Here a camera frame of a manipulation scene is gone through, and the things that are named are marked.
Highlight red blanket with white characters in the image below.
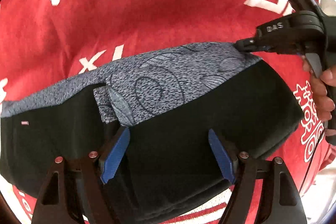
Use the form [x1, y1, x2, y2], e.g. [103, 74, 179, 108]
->
[1, 0, 335, 223]

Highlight person's right hand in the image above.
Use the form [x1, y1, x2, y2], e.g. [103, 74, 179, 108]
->
[302, 57, 336, 122]

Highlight black and grey patterned pants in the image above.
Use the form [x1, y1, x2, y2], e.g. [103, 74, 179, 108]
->
[1, 43, 303, 223]

